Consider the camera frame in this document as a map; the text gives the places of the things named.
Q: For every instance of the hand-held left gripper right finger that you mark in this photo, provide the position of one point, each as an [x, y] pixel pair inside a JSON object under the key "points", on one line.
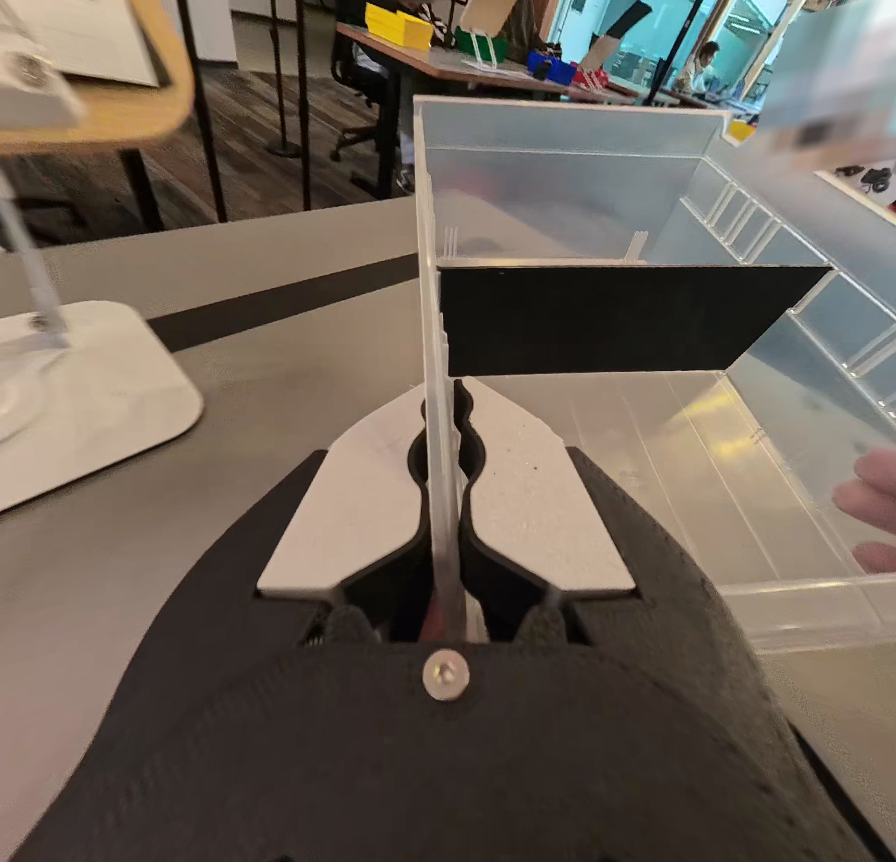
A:
{"points": [[546, 519]]}

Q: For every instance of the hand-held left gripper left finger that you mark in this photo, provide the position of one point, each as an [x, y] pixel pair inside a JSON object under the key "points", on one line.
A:
{"points": [[343, 519]]}

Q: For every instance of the clear plastic organizer box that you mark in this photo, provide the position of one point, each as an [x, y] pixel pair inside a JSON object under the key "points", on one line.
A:
{"points": [[658, 498]]}

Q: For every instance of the person's right hand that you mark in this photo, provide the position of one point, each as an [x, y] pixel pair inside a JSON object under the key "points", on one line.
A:
{"points": [[875, 498]]}

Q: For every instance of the black flat bar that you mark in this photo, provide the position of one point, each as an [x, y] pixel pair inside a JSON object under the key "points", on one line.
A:
{"points": [[616, 319]]}

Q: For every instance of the white document stand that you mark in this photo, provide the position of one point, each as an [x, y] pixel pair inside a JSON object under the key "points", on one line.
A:
{"points": [[84, 400]]}

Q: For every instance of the black office chair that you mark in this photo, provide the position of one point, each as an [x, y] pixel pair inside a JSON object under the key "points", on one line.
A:
{"points": [[361, 93]]}

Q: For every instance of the black stand legs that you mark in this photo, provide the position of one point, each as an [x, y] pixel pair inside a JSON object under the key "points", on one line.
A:
{"points": [[200, 100]]}

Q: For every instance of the small blue plastic bin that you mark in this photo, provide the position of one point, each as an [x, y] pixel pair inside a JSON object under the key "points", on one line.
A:
{"points": [[550, 67]]}

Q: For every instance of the wooden work desk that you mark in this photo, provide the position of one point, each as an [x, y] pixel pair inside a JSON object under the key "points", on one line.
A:
{"points": [[448, 67]]}

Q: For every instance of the green plastic bin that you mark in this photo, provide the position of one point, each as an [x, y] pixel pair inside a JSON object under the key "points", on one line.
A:
{"points": [[479, 48]]}

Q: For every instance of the yellow plastic bin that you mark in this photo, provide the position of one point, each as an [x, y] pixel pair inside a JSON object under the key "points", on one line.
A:
{"points": [[396, 27]]}

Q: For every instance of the printed instruction sheet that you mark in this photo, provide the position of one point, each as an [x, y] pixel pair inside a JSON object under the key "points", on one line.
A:
{"points": [[84, 23]]}

